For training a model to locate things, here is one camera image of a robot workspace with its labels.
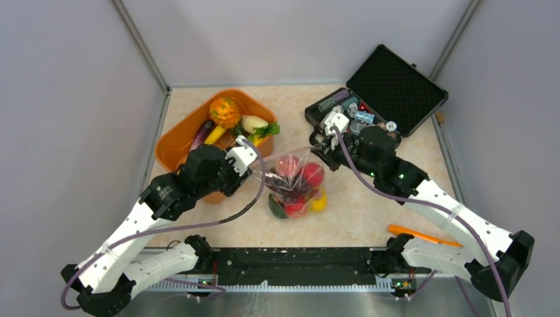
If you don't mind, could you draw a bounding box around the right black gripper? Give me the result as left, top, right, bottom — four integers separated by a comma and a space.
311, 129, 379, 178

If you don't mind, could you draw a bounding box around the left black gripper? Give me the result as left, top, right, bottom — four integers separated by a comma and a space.
197, 146, 253, 199

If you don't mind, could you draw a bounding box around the red toy tomato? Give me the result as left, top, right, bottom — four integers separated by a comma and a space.
300, 162, 325, 188

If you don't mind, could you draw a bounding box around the toy peach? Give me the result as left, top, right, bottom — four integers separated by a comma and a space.
275, 155, 300, 178

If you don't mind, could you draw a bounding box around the clear zip top bag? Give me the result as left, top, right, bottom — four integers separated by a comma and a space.
250, 147, 328, 219

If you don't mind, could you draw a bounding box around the dark toy grape bunch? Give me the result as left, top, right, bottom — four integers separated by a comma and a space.
265, 172, 317, 201

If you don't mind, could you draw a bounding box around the red toy pepper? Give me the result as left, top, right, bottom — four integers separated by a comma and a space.
284, 197, 308, 218

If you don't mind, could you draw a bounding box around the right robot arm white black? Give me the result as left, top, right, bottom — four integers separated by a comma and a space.
309, 126, 535, 302

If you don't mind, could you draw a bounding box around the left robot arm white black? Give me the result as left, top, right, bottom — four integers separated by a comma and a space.
61, 140, 263, 316

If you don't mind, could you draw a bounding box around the toy eggplant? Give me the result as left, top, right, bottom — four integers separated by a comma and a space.
189, 120, 215, 151

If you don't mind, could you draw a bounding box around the small yellow toy fruit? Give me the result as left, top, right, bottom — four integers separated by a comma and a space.
204, 125, 228, 145

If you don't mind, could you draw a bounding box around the orange plastic basket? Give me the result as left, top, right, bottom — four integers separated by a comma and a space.
155, 88, 277, 205

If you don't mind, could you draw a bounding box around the toy pineapple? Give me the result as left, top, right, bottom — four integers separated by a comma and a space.
209, 98, 242, 129

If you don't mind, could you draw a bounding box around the black poker chip case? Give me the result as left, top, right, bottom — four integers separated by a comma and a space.
304, 44, 448, 137

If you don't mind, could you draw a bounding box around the yellow toy lemon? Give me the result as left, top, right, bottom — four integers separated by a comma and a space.
309, 188, 328, 213

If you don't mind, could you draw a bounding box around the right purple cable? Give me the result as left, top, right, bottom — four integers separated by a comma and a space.
332, 125, 514, 317

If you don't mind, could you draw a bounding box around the purple cable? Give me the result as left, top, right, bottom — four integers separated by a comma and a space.
332, 125, 514, 317
60, 137, 267, 312

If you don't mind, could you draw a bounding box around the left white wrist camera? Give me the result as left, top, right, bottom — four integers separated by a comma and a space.
225, 135, 258, 176

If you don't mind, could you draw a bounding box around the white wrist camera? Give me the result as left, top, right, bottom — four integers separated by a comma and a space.
322, 111, 349, 150
225, 135, 258, 176

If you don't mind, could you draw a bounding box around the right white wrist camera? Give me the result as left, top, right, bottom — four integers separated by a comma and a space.
322, 111, 349, 150

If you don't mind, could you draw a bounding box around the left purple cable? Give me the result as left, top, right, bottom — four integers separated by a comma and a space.
60, 137, 267, 312

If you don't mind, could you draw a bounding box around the orange handled tool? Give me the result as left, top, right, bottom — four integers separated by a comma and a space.
388, 225, 462, 248

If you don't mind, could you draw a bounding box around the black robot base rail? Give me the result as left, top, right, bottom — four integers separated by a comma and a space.
186, 247, 430, 287

